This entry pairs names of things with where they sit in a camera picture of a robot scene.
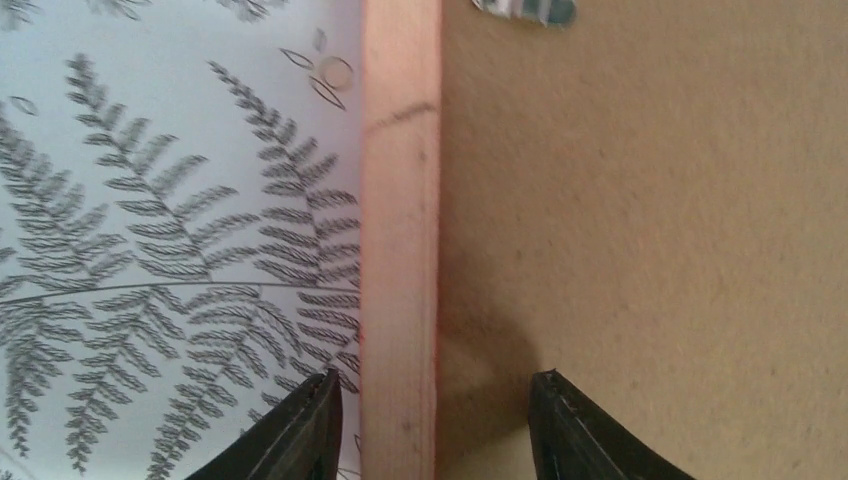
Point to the floral patterned table mat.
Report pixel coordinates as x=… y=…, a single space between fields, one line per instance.
x=179 y=228

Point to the red wooden picture frame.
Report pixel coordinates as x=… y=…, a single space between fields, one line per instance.
x=651 y=201

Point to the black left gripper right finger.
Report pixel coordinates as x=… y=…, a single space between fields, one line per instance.
x=573 y=438

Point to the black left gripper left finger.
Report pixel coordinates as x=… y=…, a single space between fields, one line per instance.
x=299 y=439

